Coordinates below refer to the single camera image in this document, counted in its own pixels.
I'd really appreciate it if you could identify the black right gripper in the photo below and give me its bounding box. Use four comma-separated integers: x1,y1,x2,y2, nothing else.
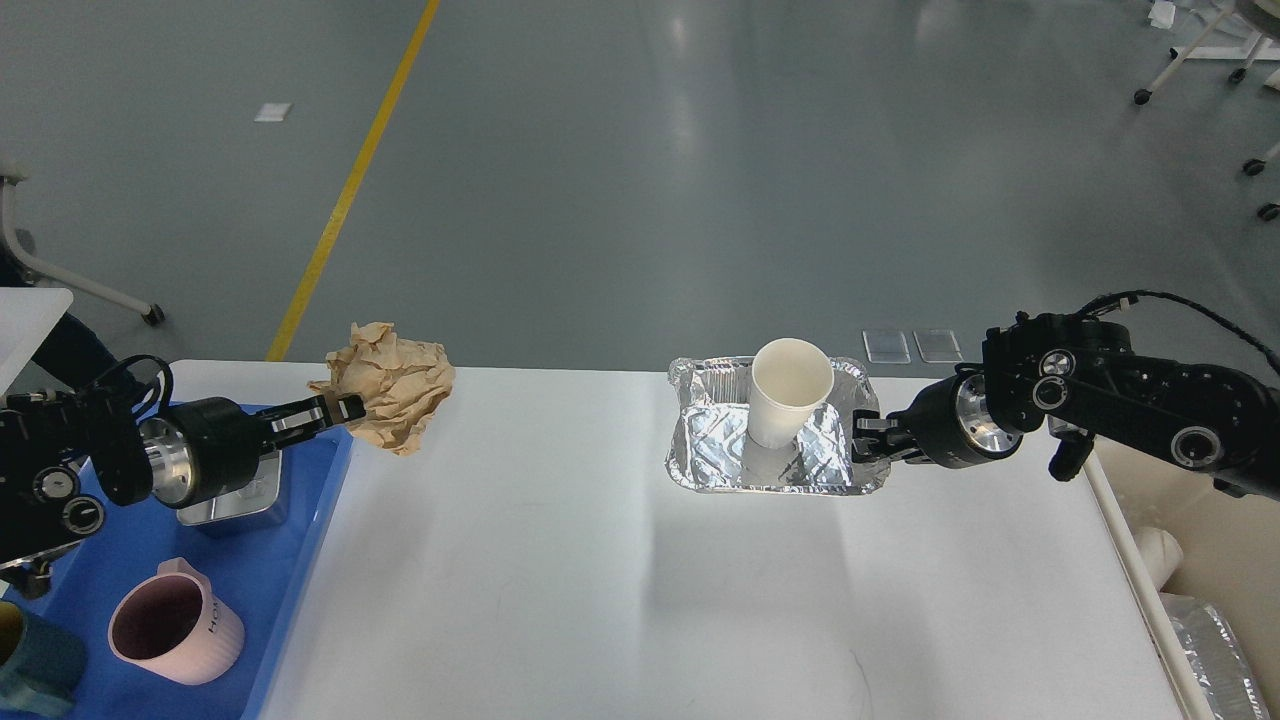
852,372,1023,470

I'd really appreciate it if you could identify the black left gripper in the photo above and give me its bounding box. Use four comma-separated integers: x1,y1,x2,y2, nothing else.
140,392,366,509

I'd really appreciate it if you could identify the brown paper ball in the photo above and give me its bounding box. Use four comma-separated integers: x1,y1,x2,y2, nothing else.
307,322,456,456

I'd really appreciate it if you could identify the cream paper cup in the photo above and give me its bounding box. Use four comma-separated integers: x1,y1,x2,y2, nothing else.
748,338,835,448

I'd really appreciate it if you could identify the stainless steel rectangular tray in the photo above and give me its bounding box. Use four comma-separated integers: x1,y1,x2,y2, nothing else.
175,451,289,537

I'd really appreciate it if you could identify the aluminium foil tray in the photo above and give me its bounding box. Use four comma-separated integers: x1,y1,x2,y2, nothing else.
666,356,891,497

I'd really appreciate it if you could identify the pink plastic mug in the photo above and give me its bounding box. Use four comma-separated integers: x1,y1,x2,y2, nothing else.
108,557,246,685

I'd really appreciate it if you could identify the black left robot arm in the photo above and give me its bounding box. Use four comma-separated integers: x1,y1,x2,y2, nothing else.
1,354,366,600

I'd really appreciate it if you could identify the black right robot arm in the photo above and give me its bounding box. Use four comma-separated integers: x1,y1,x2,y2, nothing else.
850,290,1279,500

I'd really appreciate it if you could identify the blue plastic tray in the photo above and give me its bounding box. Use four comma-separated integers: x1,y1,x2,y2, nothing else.
24,427,353,719

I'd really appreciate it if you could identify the seated person leg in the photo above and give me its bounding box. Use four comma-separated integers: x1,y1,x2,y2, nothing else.
0,250,125,396

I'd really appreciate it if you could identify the white side table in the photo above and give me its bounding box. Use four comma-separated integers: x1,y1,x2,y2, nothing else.
1,287,74,392

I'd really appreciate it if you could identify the white plastic bin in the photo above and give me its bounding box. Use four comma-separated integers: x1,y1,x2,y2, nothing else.
1084,439,1279,719

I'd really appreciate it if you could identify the teal cup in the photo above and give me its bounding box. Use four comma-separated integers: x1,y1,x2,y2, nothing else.
1,601,88,719

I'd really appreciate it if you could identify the foil tray in bin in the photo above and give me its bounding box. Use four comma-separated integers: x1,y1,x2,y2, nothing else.
1160,593,1271,719

